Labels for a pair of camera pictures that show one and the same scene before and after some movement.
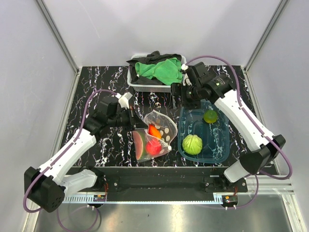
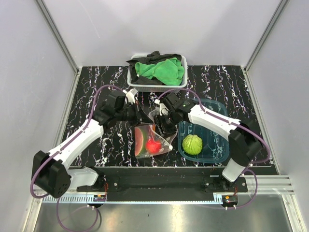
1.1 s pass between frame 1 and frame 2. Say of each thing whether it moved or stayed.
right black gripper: moved
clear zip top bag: stayed
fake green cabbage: stayed
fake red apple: stayed
